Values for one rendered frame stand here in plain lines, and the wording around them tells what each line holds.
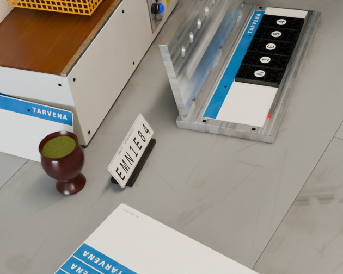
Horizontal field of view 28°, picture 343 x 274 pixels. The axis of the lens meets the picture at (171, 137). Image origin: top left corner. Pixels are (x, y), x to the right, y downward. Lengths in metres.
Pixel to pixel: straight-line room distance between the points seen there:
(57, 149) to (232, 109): 0.38
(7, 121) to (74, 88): 0.18
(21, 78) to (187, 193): 0.40
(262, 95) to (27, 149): 0.50
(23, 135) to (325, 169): 0.61
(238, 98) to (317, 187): 0.28
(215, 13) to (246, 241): 0.56
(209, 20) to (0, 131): 0.51
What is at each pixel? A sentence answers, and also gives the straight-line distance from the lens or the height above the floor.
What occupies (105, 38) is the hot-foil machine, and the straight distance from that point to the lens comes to 1.43.
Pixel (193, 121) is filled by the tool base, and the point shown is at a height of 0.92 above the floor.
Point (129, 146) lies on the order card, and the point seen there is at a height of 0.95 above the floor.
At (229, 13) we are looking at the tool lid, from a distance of 1.60.
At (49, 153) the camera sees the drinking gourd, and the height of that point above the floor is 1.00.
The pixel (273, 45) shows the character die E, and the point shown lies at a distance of 1.57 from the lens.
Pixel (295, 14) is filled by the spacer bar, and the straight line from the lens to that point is 1.67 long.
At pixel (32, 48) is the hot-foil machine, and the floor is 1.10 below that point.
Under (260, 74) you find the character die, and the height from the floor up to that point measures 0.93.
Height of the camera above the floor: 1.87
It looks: 43 degrees down
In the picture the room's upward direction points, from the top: 10 degrees counter-clockwise
